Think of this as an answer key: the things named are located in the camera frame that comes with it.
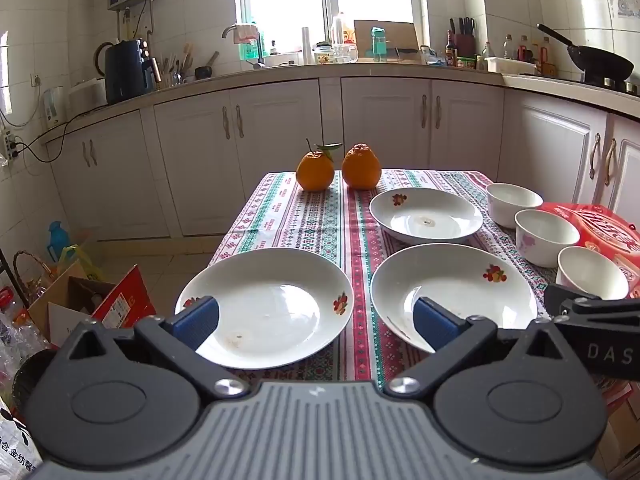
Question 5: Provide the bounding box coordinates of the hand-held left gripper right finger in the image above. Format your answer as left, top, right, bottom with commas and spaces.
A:
385, 296, 576, 397

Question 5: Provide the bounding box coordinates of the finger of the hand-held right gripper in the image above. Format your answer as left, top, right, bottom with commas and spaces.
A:
543, 284, 640, 322

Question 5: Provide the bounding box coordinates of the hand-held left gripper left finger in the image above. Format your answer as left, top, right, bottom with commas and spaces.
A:
55, 296, 251, 402

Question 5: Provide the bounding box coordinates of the white plate with fruit print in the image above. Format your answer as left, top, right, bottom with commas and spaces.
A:
369, 188, 484, 245
174, 248, 355, 371
370, 243, 539, 356

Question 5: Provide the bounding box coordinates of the white bowl with pink flowers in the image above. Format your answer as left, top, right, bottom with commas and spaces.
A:
514, 208, 581, 269

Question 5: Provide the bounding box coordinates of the red cardboard box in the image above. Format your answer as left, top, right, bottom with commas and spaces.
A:
91, 264, 157, 330

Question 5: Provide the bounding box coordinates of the red gift box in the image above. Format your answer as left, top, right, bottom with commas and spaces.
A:
537, 202, 640, 408

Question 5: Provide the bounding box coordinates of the yellow green bag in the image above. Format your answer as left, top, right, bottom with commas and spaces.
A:
56, 243, 105, 282

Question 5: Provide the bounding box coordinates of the brown cardboard box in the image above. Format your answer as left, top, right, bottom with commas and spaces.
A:
27, 260, 117, 347

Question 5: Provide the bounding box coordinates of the patterned red green tablecloth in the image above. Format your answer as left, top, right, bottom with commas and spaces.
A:
207, 170, 559, 386

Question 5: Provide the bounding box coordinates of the white kitchen cabinet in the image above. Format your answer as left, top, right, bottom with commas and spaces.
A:
42, 62, 640, 241

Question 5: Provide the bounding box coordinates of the blue thermos jug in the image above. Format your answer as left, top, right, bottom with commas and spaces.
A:
47, 220, 69, 264

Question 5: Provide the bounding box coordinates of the wicker basket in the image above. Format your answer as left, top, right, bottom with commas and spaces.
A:
12, 250, 57, 307

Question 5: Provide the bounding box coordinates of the orange without leaf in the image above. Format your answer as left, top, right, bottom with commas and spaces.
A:
341, 143, 383, 191

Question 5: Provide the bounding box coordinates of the black trash bin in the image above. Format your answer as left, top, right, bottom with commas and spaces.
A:
12, 348, 60, 413

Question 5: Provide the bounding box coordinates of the clear plastic bag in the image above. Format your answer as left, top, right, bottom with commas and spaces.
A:
0, 285, 51, 361

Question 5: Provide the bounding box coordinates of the orange with green leaf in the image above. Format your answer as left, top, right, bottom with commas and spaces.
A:
295, 138, 344, 193

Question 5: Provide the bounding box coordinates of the black metal shelf rack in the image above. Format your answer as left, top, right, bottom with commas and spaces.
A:
0, 245, 25, 313

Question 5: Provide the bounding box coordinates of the white printed bag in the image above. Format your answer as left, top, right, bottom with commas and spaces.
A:
0, 395, 45, 480

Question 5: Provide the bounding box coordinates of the gas stove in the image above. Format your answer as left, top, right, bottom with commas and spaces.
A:
582, 74, 640, 97

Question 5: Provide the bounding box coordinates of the white plastic tray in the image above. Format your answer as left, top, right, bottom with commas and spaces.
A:
484, 55, 540, 75

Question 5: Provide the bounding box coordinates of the black wok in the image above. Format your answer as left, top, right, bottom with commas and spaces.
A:
537, 23, 636, 85

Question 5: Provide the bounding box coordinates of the utensil holder with utensils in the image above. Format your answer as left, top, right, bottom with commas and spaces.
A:
159, 41, 195, 87

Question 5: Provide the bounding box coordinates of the white power strip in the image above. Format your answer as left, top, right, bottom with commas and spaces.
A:
1, 129, 22, 162

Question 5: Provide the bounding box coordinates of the white electric kettle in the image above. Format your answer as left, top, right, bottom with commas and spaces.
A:
44, 86, 66, 128

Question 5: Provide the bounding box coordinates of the dark blue air fryer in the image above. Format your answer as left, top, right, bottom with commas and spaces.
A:
103, 39, 157, 106

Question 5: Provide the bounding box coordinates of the dark knife block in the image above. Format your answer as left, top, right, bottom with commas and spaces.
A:
448, 17, 477, 59

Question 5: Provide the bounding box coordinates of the teal water bottle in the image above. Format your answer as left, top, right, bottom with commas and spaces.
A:
369, 27, 390, 59

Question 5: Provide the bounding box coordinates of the brown cutting board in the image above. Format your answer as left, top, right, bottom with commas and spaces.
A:
353, 20, 421, 64

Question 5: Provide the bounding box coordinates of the metal faucet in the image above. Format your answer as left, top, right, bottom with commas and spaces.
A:
222, 24, 266, 70

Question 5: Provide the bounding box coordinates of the cooking oil bottle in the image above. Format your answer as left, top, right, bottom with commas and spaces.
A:
330, 12, 357, 47

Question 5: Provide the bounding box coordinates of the black power cable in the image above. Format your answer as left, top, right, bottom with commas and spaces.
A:
12, 102, 111, 164

